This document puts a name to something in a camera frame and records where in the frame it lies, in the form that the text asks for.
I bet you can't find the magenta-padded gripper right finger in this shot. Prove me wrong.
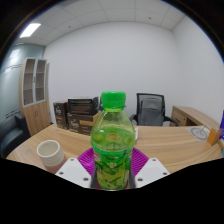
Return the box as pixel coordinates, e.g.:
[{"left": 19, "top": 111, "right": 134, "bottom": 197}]
[{"left": 128, "top": 147, "right": 170, "bottom": 189}]

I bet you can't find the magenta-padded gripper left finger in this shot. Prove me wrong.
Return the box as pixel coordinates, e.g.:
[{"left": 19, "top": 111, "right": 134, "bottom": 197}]
[{"left": 55, "top": 147, "right": 99, "bottom": 189}]

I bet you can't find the green tea bottle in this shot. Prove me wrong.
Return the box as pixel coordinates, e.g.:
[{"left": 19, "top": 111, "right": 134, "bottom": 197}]
[{"left": 90, "top": 91, "right": 137, "bottom": 192}]

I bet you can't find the white and pink ribbed mug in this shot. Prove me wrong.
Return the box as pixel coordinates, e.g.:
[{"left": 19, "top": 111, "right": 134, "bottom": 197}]
[{"left": 36, "top": 139, "right": 68, "bottom": 175}]

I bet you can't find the dark brown orange-striped carton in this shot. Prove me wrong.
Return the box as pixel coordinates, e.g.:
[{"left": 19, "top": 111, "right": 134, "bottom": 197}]
[{"left": 66, "top": 111, "right": 102, "bottom": 136}]

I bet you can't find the black mesh office chair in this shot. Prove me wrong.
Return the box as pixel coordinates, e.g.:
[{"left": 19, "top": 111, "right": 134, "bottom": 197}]
[{"left": 129, "top": 92, "right": 180, "bottom": 127}]

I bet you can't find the round white disc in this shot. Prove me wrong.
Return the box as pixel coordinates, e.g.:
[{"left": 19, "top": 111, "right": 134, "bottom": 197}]
[{"left": 190, "top": 125, "right": 212, "bottom": 141}]

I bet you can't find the black flat carton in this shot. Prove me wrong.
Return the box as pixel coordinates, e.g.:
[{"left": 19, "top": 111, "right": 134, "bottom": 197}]
[{"left": 67, "top": 96, "right": 100, "bottom": 116}]

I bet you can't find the wooden side desk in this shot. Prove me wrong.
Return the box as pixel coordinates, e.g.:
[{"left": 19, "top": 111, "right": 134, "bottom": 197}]
[{"left": 169, "top": 105, "right": 221, "bottom": 132}]

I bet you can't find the wooden glass-door shelf unit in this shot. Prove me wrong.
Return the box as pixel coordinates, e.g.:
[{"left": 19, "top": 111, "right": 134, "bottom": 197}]
[{"left": 18, "top": 57, "right": 52, "bottom": 137}]

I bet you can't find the black leather sofa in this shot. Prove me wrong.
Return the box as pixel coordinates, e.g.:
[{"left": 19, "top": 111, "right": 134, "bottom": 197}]
[{"left": 0, "top": 112, "right": 32, "bottom": 159}]

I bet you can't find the purple standing card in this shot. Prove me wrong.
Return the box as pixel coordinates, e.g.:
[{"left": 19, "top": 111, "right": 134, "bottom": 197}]
[{"left": 218, "top": 109, "right": 224, "bottom": 141}]

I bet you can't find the rectangular ceiling light panel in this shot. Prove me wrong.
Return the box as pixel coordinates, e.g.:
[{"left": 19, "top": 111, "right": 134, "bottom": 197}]
[{"left": 19, "top": 22, "right": 42, "bottom": 39}]

